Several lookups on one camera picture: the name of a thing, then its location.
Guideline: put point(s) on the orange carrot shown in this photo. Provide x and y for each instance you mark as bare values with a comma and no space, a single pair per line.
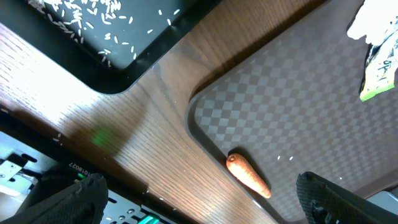
244,172

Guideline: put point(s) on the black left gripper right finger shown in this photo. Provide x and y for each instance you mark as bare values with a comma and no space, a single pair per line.
325,202

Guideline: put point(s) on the black waste tray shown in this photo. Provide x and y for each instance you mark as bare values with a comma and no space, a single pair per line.
26,22

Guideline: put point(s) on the foil wrapper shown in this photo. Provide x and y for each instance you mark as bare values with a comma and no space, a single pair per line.
380,68

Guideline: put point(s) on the white rice pile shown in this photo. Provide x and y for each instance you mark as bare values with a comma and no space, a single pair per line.
117,31

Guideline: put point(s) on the dark brown serving tray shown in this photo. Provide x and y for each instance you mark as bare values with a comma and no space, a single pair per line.
294,106

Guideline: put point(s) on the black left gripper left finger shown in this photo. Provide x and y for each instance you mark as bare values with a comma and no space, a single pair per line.
60,199

